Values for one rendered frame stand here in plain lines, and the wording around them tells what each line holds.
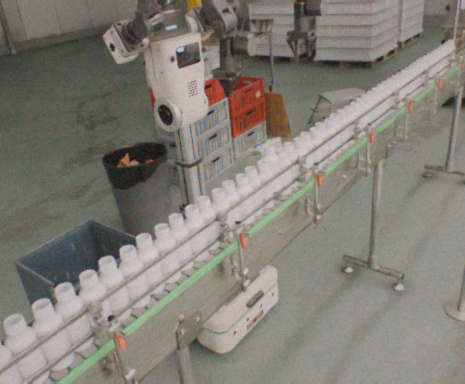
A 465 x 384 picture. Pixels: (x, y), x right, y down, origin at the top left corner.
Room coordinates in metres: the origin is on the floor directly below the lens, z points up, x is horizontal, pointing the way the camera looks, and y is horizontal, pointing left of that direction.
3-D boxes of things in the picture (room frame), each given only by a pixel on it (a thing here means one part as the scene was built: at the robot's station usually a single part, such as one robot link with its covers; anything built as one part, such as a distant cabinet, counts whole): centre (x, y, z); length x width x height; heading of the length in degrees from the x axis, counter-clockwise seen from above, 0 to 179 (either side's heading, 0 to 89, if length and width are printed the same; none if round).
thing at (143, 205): (2.94, 0.61, 0.32); 0.45 x 0.45 x 0.64
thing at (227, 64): (1.59, -0.05, 1.45); 0.10 x 0.07 x 0.07; 64
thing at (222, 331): (2.02, 0.16, 0.24); 0.68 x 0.53 x 0.41; 49
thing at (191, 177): (2.03, 0.17, 0.74); 0.11 x 0.11 x 0.40; 49
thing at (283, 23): (8.99, -1.48, 0.50); 1.23 x 1.05 x 1.00; 137
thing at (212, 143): (3.92, 0.24, 0.33); 0.61 x 0.41 x 0.22; 145
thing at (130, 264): (0.94, 0.26, 1.08); 0.06 x 0.06 x 0.17
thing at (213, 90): (3.93, 0.24, 0.78); 0.61 x 0.41 x 0.22; 145
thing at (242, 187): (1.29, -0.05, 1.08); 0.06 x 0.06 x 0.17
